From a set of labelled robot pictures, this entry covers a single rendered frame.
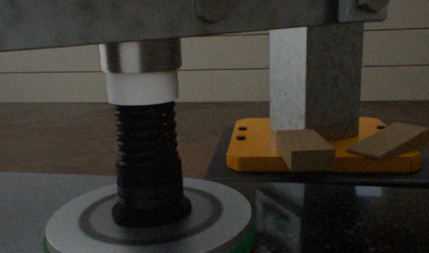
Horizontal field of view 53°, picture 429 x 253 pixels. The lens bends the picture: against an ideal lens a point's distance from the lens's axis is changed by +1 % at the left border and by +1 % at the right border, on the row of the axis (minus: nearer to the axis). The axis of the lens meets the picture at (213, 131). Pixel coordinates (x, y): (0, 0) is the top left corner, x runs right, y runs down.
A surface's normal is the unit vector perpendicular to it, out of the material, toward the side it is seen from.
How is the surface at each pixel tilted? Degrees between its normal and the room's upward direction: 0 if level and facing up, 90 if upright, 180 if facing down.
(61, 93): 90
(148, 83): 90
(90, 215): 0
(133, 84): 90
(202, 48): 90
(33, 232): 0
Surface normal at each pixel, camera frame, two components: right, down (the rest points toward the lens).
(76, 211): -0.04, -0.97
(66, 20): 0.37, 0.21
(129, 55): -0.11, 0.24
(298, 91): -0.92, 0.12
